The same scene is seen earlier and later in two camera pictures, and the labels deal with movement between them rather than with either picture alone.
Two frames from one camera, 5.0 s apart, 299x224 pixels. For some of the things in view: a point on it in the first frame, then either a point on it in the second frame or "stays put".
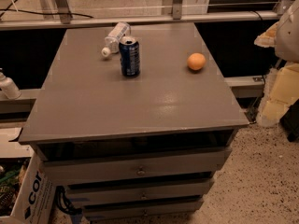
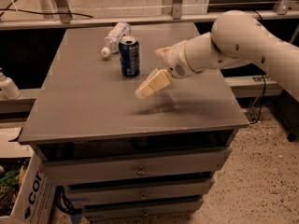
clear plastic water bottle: (112, 40) stays put
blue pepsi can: (130, 56) stays put
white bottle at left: (8, 86) stays put
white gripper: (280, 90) → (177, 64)
